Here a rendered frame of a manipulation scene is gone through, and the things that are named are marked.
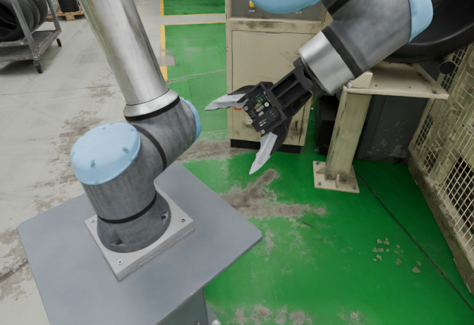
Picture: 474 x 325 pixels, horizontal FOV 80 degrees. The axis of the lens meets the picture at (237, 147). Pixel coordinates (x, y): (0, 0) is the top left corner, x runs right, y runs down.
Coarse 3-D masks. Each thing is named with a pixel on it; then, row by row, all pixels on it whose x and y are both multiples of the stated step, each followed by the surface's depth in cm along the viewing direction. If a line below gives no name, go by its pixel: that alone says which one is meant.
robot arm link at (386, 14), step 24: (360, 0) 36; (384, 0) 36; (408, 0) 35; (336, 24) 40; (360, 24) 38; (384, 24) 37; (408, 24) 36; (336, 48) 39; (360, 48) 38; (384, 48) 38; (360, 72) 41
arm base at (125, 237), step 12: (156, 192) 73; (156, 204) 72; (168, 204) 79; (132, 216) 66; (144, 216) 69; (156, 216) 71; (168, 216) 76; (108, 228) 68; (120, 228) 67; (132, 228) 68; (144, 228) 69; (156, 228) 71; (108, 240) 69; (120, 240) 70; (132, 240) 68; (144, 240) 70; (156, 240) 72; (120, 252) 70
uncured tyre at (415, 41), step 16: (448, 0) 109; (464, 0) 107; (432, 16) 113; (448, 16) 111; (464, 16) 105; (432, 32) 113; (448, 32) 107; (464, 32) 90; (400, 48) 96; (416, 48) 95; (432, 48) 95; (448, 48) 94
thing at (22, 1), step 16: (0, 0) 292; (16, 0) 291; (32, 0) 348; (48, 0) 396; (0, 16) 365; (16, 16) 303; (32, 16) 324; (0, 32) 331; (16, 32) 311; (32, 32) 356; (48, 32) 410; (0, 48) 348; (16, 48) 348; (32, 48) 317
